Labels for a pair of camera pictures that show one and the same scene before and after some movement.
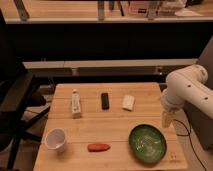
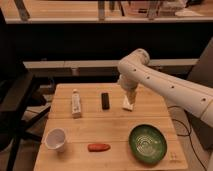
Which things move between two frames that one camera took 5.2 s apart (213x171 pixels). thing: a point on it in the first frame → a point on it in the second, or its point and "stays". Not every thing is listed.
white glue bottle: x=75 y=104 stays
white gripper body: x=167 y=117 → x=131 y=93
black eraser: x=105 y=100 stays
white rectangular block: x=127 y=102 stays
